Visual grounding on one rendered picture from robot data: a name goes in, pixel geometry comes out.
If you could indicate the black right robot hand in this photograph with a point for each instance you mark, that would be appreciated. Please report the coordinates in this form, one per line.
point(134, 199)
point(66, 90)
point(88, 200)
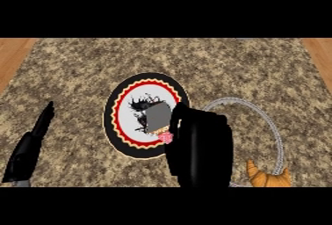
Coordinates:
point(203, 146)

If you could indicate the orange croissant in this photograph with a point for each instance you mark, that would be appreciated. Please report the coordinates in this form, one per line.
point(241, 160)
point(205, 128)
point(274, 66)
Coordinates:
point(268, 178)

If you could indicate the grey cupcake with pink frosting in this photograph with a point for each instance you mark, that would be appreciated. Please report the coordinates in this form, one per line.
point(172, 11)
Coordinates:
point(157, 117)

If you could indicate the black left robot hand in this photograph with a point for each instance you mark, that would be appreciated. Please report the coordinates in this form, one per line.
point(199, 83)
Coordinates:
point(26, 152)

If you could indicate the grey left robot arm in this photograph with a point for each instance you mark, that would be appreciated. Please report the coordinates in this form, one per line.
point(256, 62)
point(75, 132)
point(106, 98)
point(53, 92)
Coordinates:
point(22, 184)

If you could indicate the round black red placemat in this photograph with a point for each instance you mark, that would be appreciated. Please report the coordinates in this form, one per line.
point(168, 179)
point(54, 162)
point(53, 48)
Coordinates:
point(126, 117)

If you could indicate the clear plate with grey rim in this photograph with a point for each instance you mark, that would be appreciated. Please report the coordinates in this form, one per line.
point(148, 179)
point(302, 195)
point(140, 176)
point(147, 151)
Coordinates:
point(264, 117)

